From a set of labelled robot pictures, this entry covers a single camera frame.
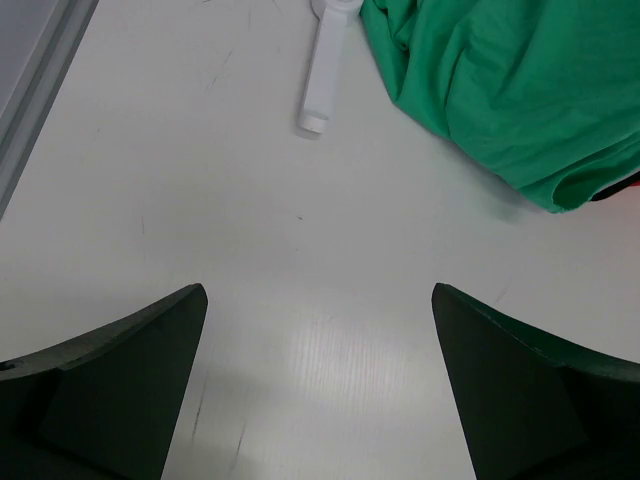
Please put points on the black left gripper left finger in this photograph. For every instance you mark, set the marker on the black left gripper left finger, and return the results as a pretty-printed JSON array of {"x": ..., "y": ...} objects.
[{"x": 102, "y": 405}]

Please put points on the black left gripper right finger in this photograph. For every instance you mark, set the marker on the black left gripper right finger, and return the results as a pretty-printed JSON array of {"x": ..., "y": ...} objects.
[{"x": 533, "y": 405}]

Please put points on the green tank top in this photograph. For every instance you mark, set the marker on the green tank top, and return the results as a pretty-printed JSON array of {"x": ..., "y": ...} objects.
[{"x": 543, "y": 94}]

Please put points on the black tank top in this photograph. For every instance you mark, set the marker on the black tank top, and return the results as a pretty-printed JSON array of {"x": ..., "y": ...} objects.
[{"x": 610, "y": 191}]

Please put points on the white clothes rack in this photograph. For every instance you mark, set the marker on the white clothes rack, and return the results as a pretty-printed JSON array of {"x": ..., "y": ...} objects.
[{"x": 334, "y": 18}]

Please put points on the aluminium frame post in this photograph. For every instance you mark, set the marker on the aluminium frame post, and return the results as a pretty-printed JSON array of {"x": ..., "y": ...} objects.
[{"x": 39, "y": 40}]

